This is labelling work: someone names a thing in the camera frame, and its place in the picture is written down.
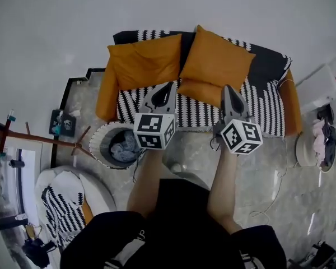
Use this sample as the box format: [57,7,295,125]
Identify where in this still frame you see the wooden coat rack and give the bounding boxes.
[0,109,92,156]

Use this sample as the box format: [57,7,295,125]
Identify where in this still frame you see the person's black shirt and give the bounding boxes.
[60,178,287,269]

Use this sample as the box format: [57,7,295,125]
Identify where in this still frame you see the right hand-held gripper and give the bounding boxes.
[220,84,263,155]

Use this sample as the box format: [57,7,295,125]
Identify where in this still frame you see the white cabinet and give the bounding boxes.
[295,49,336,114]

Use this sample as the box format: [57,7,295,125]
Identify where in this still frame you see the light blue patterned garment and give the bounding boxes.
[109,130,141,162]

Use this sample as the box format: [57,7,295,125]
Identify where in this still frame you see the white cable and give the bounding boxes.
[249,78,295,226]

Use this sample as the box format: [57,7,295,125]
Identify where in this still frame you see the dark grey garment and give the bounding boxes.
[318,105,336,168]

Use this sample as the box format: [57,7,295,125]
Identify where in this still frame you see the black plastic crate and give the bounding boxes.
[288,241,336,269]

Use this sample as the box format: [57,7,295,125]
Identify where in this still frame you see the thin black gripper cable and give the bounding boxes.
[132,150,144,183]
[209,138,222,152]

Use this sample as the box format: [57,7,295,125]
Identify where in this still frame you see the large orange back cushion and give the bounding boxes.
[106,34,183,91]
[179,24,256,91]

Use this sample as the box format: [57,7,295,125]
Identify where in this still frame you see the person's light jeans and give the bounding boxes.
[172,171,211,192]

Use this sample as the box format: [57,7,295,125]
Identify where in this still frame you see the striped armchair throw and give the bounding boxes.
[41,185,86,246]

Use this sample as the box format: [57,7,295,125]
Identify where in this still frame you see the round white basket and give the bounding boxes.
[295,105,336,173]

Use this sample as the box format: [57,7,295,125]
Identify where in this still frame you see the orange sofa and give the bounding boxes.
[95,29,303,138]

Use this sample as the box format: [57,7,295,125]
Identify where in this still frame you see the black bag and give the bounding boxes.
[22,236,58,267]

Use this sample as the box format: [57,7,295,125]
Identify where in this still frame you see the person's right forearm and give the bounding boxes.
[207,151,243,235]

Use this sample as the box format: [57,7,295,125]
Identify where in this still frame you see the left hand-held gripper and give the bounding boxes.
[133,81,178,151]

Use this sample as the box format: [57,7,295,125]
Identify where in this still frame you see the orange armchair cushion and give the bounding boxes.
[80,196,95,225]

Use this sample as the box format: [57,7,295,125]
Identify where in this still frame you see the black white striped sofa throw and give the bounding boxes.
[113,29,292,138]

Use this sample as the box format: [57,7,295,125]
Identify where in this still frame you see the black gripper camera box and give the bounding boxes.
[212,122,224,151]

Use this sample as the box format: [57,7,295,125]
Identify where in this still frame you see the person's left forearm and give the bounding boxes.
[126,149,169,218]

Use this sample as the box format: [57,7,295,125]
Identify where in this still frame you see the pink garment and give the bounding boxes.
[312,119,330,162]

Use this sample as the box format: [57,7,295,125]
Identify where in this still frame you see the black box with white print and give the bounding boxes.
[49,109,77,136]

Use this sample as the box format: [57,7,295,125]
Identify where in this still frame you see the white woven laundry basket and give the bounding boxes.
[88,121,143,170]

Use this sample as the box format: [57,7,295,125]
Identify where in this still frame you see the white armchair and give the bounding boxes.
[34,165,117,249]

